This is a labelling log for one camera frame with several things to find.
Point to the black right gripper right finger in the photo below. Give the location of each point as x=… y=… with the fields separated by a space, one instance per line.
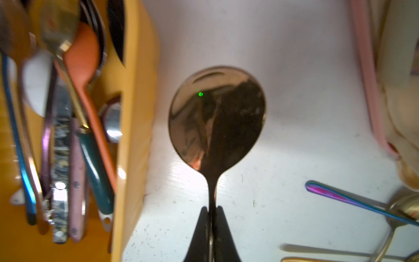
x=225 y=249

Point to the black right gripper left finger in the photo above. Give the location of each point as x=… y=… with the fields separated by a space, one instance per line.
x=199 y=248

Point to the gold spoon long handle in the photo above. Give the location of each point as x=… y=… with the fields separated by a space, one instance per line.
x=413 y=257

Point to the pink handled steel spoon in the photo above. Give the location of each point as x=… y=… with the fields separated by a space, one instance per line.
x=78 y=204

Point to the ornate silver spoon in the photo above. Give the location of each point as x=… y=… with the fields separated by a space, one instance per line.
x=110 y=120

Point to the yellow plastic storage box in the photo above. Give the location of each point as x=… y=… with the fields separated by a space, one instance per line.
x=135 y=79

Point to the blue metal spoon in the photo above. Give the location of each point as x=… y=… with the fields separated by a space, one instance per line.
x=30 y=201

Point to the steel spoon patterned handle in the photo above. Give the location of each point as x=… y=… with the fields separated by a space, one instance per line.
x=60 y=170

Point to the orange plastic spoon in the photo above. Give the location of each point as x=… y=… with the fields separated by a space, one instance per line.
x=79 y=66

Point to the white ceramic spoon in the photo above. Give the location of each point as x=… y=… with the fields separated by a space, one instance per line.
x=36 y=77

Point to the black metal spoon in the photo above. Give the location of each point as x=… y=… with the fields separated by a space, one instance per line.
x=116 y=18

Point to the gold spoon teal handle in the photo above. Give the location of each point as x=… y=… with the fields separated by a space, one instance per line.
x=103 y=198

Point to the copper spoon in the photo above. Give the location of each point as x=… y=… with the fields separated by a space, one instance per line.
x=17 y=45

